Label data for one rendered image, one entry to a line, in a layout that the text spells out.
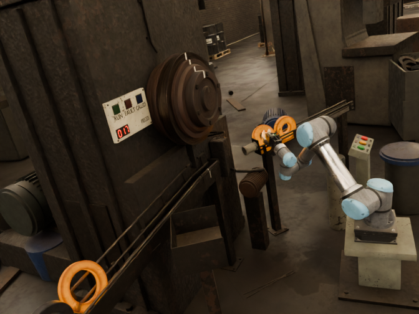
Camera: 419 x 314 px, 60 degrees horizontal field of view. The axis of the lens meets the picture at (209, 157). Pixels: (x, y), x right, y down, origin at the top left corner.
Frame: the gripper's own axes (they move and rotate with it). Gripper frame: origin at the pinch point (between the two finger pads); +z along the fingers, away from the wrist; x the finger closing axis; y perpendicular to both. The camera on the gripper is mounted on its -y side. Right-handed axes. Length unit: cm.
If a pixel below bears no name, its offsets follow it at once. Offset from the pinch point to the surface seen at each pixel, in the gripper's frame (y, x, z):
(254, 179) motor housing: -15.3, 16.3, -22.7
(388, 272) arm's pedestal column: -31, -24, -98
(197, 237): 4, 68, -71
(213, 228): 5, 60, -68
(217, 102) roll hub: 38, 38, -15
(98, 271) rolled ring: 11, 111, -79
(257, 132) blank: 2.3, 4.7, 0.2
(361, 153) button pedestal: 1, -43, -42
